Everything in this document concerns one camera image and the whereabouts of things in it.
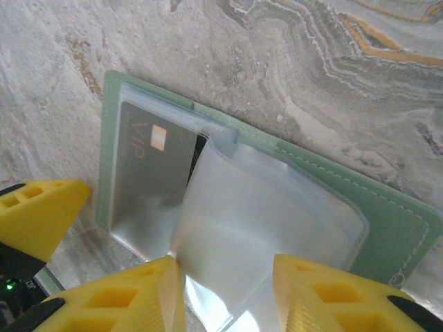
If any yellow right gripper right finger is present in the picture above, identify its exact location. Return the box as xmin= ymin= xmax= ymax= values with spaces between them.
xmin=273 ymin=254 xmax=443 ymax=332

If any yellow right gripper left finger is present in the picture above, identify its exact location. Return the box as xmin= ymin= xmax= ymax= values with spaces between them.
xmin=10 ymin=255 xmax=186 ymax=332

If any green card holder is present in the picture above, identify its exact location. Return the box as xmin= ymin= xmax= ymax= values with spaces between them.
xmin=95 ymin=70 xmax=443 ymax=332

